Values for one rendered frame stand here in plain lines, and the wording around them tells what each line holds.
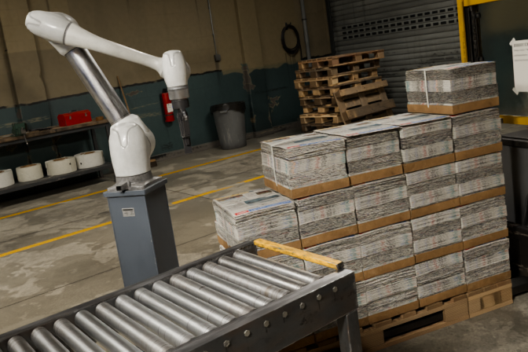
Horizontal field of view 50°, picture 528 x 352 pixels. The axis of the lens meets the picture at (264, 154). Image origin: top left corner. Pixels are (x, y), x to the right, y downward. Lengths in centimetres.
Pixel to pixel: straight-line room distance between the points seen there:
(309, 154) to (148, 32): 728
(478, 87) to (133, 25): 720
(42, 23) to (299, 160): 122
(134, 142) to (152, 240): 42
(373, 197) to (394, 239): 24
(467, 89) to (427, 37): 732
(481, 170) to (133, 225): 172
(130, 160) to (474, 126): 167
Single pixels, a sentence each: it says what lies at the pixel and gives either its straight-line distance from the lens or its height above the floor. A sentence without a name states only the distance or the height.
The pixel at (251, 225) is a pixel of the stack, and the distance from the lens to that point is 248.
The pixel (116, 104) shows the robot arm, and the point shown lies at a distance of 268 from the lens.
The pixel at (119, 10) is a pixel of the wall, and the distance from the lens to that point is 944.
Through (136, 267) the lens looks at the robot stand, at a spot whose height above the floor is 66.
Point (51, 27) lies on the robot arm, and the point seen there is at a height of 171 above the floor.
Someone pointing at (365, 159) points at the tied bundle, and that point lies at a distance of 267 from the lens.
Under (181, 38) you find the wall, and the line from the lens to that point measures 988.
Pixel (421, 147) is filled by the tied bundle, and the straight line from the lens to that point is 282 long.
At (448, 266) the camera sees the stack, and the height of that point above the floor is 31.
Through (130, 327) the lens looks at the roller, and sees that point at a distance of 168.
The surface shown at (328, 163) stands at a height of 96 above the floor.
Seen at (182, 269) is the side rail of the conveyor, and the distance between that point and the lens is 200.
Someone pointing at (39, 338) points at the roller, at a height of 80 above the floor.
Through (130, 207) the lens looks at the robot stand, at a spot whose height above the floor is 92.
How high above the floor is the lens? 148
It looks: 10 degrees down
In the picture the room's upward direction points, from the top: 8 degrees counter-clockwise
